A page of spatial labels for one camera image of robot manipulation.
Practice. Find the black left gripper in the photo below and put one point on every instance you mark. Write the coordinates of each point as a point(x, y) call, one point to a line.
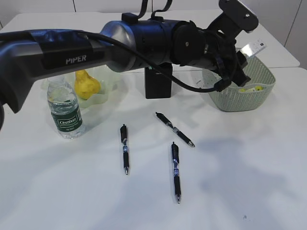
point(185, 44)

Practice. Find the yellow waste paper package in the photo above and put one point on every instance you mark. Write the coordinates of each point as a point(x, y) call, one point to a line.
point(257, 88)

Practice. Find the clear plastic ruler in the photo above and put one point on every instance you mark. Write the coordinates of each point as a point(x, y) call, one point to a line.
point(253, 48)

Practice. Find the yellow pear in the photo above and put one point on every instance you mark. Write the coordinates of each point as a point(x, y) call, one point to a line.
point(85, 85)

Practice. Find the clear plastic water bottle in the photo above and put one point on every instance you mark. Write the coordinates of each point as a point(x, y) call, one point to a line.
point(64, 108)

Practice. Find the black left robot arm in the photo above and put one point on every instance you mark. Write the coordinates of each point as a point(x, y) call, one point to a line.
point(30, 55)

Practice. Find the green plastic woven basket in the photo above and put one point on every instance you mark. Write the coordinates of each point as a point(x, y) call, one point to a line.
point(250, 96)

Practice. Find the black square pen holder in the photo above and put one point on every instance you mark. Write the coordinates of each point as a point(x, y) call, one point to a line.
point(157, 86)

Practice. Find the black pen upper middle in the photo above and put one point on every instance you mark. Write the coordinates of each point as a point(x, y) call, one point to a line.
point(180, 134)

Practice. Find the black pen on ruler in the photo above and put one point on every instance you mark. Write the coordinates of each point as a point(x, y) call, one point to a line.
point(176, 176)

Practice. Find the black pen left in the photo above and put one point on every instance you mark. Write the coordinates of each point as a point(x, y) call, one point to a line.
point(124, 140)

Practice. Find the green wavy glass plate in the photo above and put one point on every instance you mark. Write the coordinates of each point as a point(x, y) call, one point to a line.
point(108, 82)

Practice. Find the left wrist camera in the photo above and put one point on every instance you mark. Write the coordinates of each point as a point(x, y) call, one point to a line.
point(236, 17)

